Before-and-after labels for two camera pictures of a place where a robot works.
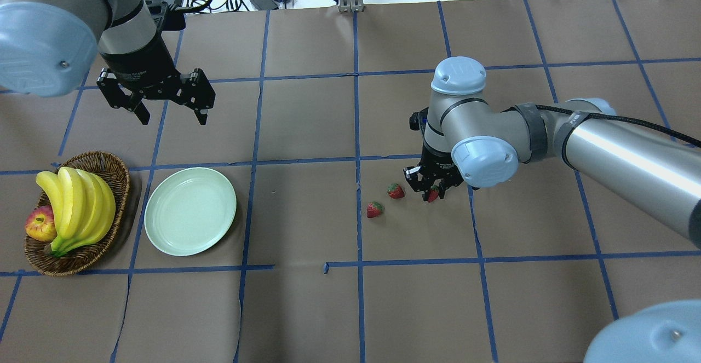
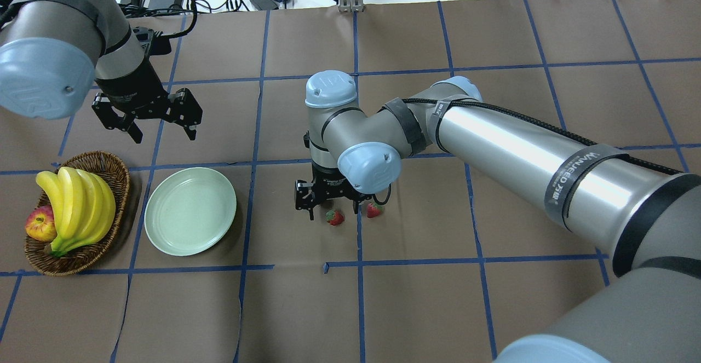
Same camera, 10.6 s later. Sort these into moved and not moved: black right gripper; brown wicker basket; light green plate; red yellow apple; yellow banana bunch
Moved: black right gripper
Not moved: red yellow apple; yellow banana bunch; light green plate; brown wicker basket
